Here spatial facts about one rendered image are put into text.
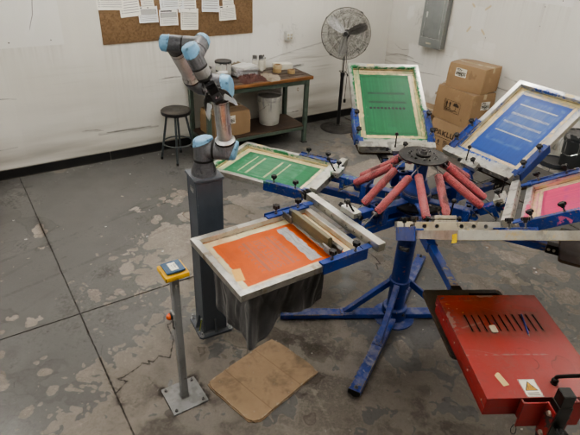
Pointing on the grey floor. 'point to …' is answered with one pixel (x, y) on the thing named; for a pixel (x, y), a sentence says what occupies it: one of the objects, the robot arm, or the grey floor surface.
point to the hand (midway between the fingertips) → (223, 114)
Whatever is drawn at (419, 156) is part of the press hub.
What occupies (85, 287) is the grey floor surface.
